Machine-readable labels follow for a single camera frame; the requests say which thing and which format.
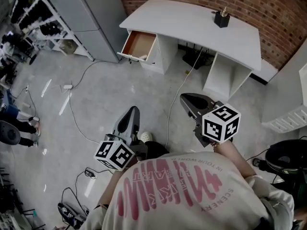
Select black adapter cable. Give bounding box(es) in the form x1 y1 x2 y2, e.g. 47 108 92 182
61 171 113 215

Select black trousers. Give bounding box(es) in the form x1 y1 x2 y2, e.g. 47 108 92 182
143 140 170 162

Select person's right forearm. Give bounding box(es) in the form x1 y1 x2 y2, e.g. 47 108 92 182
213 141 257 177

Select white low ledge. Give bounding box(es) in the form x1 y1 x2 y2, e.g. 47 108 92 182
249 58 279 85

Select white router cable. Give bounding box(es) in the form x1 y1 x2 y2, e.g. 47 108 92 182
165 49 204 148

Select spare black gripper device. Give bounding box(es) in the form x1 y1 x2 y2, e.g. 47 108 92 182
57 202 81 226

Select white t-shirt pink print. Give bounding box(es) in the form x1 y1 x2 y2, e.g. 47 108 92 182
81 151 295 230

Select black router with antennas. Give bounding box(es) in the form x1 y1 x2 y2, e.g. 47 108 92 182
182 46 214 70

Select rows of black equipment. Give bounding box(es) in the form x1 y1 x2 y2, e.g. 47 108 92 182
11 0 60 37

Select person's left forearm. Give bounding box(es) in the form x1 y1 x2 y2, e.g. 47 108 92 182
95 169 125 208

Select grey refrigerator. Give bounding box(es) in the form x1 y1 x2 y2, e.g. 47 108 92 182
43 0 129 64

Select blue desk white legs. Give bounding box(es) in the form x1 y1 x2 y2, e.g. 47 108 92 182
0 90 20 116

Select clear storage bin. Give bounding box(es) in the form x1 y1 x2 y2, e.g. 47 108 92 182
59 39 79 55

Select black office chair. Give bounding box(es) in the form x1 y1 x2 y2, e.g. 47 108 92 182
0 120 21 146
265 139 307 194

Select white clog shoe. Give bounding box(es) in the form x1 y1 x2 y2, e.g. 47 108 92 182
140 131 154 143

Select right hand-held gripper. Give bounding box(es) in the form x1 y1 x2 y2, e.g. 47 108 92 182
180 93 241 148

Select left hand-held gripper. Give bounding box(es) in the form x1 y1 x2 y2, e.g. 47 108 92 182
94 105 148 171

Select black square pen holder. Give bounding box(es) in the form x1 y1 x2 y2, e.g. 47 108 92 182
214 10 231 28

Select white drawer wooden inside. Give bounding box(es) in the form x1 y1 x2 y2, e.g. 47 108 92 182
117 30 158 62

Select white shelf rack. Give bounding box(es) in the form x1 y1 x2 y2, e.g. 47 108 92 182
9 0 94 62

